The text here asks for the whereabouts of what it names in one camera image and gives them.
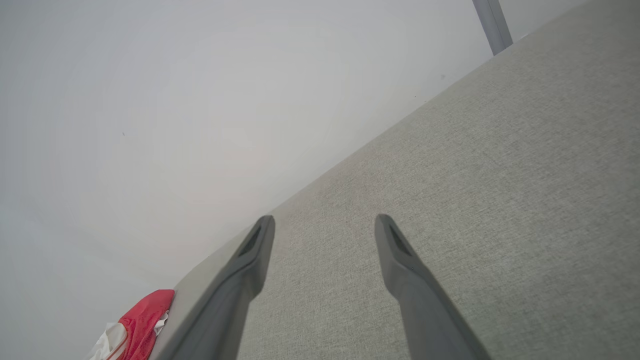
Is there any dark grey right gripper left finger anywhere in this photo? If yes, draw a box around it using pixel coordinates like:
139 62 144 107
159 215 276 360

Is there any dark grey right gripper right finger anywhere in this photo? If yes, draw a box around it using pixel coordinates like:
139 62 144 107
374 213 493 360

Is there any red white basketball jersey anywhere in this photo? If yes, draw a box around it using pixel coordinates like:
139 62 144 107
87 289 176 360

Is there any grey fabric sofa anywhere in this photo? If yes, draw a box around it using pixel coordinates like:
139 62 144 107
149 0 640 360

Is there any grey metal bracket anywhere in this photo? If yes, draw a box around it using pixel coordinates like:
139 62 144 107
471 0 514 56

